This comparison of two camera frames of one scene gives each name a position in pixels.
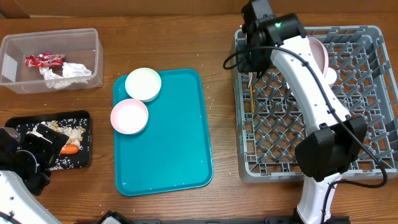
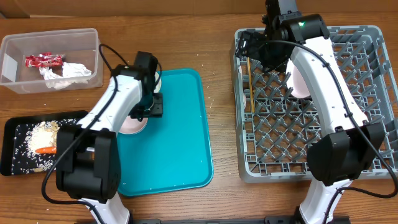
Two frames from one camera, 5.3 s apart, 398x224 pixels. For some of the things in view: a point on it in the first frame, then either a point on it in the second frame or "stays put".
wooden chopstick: [252, 98] stays put
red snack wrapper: [44, 59] stays put
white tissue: [71, 73] stays put
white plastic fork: [250, 74] to [244, 99]
